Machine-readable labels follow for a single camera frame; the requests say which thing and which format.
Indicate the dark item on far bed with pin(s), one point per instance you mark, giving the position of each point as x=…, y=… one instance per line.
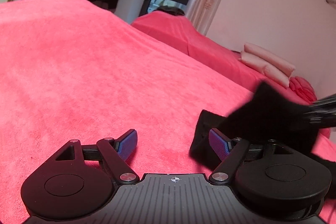
x=172, y=10

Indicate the white air conditioner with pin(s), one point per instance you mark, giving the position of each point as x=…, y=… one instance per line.
x=331, y=2

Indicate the near pink bed blanket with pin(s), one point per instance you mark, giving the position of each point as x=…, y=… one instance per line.
x=70, y=70

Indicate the far pink bed blanket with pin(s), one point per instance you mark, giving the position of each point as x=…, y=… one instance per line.
x=179, y=33

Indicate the pink bed blanket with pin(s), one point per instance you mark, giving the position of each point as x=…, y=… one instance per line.
x=179, y=33
x=70, y=70

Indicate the folded red blanket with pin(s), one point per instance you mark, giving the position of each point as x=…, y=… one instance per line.
x=302, y=88

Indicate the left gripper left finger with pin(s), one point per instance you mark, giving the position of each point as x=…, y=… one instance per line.
x=78, y=180

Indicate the black pants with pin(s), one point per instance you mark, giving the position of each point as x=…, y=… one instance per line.
x=267, y=115

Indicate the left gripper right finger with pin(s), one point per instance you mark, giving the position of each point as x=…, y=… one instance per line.
x=269, y=179

